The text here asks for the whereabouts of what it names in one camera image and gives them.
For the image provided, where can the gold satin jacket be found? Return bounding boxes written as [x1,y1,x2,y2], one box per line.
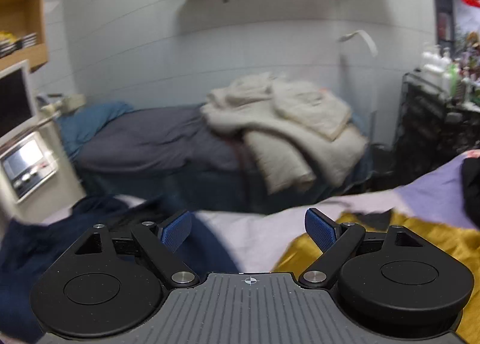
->
[274,212,479,343]

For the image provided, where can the teal bed skirt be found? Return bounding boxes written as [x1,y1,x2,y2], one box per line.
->
[76,160,373,214]

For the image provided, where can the grey duvet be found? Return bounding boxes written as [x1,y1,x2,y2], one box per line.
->
[76,105,253,173]

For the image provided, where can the purple floral bed sheet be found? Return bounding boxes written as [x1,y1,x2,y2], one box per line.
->
[394,150,479,230]

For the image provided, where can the cream quilted jacket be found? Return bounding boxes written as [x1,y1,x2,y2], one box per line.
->
[201,73,368,194]

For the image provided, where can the navy blue garment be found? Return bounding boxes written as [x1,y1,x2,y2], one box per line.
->
[0,194,241,343]

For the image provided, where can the white machine with screen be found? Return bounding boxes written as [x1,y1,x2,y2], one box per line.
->
[1,60,86,223]

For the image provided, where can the blue pillow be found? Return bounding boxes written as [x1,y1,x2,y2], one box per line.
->
[56,101,134,160]

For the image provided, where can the black puffer jacket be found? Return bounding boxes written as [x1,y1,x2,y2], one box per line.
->
[461,157,480,226]

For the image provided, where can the wooden bookcase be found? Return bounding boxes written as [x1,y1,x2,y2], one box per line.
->
[1,0,48,71]

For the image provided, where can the black wire rack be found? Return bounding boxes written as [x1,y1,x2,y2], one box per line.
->
[393,73,479,184]

